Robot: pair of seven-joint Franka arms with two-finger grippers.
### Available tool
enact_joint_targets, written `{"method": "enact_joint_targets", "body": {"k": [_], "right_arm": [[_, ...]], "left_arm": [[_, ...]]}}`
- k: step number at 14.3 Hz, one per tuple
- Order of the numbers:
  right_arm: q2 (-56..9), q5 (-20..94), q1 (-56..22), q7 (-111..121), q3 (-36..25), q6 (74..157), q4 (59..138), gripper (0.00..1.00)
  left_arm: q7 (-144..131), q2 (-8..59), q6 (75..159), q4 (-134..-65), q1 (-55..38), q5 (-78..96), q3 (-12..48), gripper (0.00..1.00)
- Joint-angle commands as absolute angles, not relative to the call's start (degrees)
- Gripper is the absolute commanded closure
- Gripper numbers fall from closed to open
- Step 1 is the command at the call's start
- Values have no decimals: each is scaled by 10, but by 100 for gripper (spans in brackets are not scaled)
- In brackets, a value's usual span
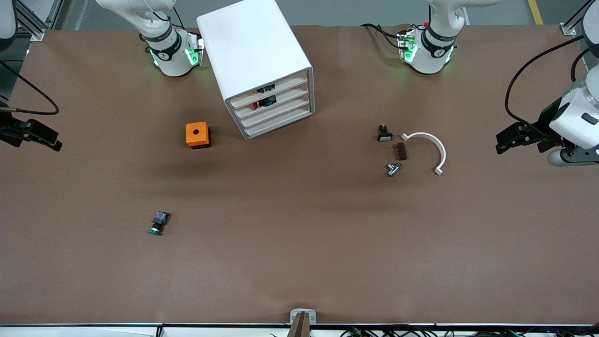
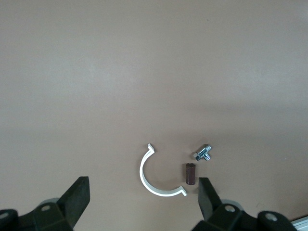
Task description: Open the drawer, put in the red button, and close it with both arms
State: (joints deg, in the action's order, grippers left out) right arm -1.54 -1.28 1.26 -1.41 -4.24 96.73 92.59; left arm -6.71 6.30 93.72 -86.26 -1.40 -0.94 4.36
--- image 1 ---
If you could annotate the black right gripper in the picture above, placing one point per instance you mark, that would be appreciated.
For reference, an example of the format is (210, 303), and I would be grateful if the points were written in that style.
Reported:
(9, 129)

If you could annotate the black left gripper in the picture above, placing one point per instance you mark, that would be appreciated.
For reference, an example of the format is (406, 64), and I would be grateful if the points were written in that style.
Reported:
(545, 121)

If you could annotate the red push button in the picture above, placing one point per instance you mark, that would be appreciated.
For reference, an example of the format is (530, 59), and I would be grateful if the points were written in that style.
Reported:
(256, 106)

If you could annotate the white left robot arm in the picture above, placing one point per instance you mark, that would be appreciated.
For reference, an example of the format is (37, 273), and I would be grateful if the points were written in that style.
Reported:
(430, 56)

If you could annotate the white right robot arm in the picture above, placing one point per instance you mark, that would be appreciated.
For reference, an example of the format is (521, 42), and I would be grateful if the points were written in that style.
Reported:
(171, 56)

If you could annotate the black white push button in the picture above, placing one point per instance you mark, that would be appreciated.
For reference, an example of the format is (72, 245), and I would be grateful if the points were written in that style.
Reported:
(384, 135)

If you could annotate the green push button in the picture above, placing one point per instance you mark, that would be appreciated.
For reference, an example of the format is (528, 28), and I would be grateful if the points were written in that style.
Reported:
(158, 223)

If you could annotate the orange button box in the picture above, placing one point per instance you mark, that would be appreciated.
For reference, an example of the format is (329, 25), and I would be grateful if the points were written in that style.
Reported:
(196, 133)

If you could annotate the white drawer cabinet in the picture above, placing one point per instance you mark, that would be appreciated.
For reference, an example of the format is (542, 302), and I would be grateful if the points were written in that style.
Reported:
(255, 47)

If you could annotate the white curved plastic arc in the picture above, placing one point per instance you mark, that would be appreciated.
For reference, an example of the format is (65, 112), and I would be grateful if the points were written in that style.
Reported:
(437, 145)

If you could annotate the brown terminal block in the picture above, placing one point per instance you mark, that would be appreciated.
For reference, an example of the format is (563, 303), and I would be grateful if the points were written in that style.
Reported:
(400, 151)

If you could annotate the small silver metal connector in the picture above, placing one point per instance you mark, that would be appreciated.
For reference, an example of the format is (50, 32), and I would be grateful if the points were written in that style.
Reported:
(393, 170)

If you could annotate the yellow floor tape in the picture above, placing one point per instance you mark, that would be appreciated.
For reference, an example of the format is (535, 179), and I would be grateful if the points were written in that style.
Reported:
(536, 11)

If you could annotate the blue electronic component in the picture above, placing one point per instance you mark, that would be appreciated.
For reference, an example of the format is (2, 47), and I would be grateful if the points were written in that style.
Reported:
(266, 88)

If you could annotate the brown table cover mat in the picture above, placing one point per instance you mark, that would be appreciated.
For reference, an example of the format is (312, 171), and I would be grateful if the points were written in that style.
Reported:
(299, 262)

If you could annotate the aluminium frame extrusion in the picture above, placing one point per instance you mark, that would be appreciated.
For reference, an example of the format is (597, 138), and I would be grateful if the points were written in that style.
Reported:
(35, 23)
(573, 25)

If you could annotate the white table edge rail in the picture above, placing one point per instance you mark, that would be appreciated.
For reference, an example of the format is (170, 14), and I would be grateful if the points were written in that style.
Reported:
(93, 330)

